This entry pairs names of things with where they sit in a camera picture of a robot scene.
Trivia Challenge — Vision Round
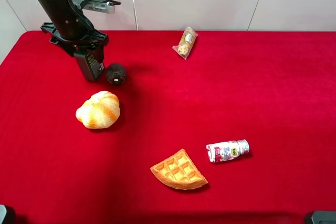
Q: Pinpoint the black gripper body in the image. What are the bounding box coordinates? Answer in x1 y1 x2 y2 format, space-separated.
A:
41 16 109 56

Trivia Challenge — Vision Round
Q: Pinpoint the black pump bottle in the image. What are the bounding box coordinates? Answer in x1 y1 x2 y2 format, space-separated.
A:
74 46 105 82

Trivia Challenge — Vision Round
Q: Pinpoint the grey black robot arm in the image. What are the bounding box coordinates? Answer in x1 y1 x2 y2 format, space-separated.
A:
38 0 109 56

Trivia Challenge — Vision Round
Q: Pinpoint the dark brown avocado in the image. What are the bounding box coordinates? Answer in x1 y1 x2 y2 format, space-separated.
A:
105 63 127 85

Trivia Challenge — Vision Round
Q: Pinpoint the orange white bread bun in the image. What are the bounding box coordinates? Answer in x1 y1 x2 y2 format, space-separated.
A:
76 91 120 130

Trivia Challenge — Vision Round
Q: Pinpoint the wrapped chocolate balls pack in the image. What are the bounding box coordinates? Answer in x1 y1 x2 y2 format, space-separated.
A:
172 27 198 60

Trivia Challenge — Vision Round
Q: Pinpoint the waffle slice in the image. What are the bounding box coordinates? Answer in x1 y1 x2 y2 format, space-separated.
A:
150 149 208 190

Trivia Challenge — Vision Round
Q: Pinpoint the small pink yogurt bottle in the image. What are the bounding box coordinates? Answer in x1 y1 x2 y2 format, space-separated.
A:
205 139 250 163

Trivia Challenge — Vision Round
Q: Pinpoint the red table cloth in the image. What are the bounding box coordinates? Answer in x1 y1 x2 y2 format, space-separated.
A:
1 31 335 223

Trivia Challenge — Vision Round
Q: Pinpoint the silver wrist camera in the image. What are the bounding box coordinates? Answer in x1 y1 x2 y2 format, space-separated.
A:
72 0 115 14

